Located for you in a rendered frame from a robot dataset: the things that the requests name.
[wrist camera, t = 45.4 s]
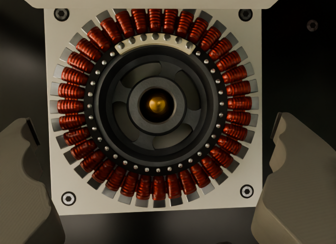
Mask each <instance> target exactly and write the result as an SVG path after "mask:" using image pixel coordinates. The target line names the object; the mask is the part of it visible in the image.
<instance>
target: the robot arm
mask: <svg viewBox="0 0 336 244"><path fill-rule="evenodd" d="M270 138H271V139H273V142H274V143H275V148H274V151H273V154H272V156H271V159H270V162H269V165H270V167H271V169H272V171H273V173H271V174H269V175H268V176H267V179H266V181H265V184H264V187H263V189H262V192H261V194H260V197H259V200H258V202H257V205H256V208H255V212H254V216H253V220H252V223H251V232H252V234H253V236H254V238H255V239H256V240H257V242H258V243H259V244H336V151H335V150H334V149H333V148H332V147H331V146H330V145H329V144H328V143H327V142H325V141H324V140H323V139H322V138H321V137H319V136H318V135H317V134H316V133H314V132H313V131H312V130H311V129H309V128H308V127H307V126H306V125H305V124H303V123H302V122H301V121H300V120H298V119H297V118H296V117H295V116H293V115H292V114H291V113H288V112H279V113H277V116H276V119H275V122H274V126H273V130H272V133H271V137H270ZM39 145H40V142H39V139H38V136H37V133H36V130H35V127H34V124H33V122H32V120H31V118H29V117H28V118H18V119H16V120H15V121H14V122H12V123H11V124H10V125H9V126H7V127H6V128H5V129H4V130H3V131H1V132H0V244H64V243H65V239H66V236H65V232H64V229H63V226H62V223H61V219H60V216H59V214H58V212H57V210H56V207H55V205H54V203H53V201H52V199H51V197H50V195H49V193H48V190H47V188H46V186H45V185H44V184H43V183H42V182H39V179H40V177H41V175H42V173H43V170H42V168H41V166H40V164H39V161H38V159H37V157H36V155H35V151H36V149H37V146H39Z"/></svg>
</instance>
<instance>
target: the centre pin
mask: <svg viewBox="0 0 336 244"><path fill-rule="evenodd" d="M141 108H142V111H143V113H144V114H145V116H146V117H147V118H149V119H150V120H153V121H162V120H165V119H166V118H168V117H169V116H170V115H171V113H172V111H173V108H174V103H173V99H172V97H171V96H170V95H169V94H168V93H167V92H166V91H164V90H162V89H153V90H150V91H149V92H147V93H146V94H145V95H144V97H143V99H142V102H141Z"/></svg>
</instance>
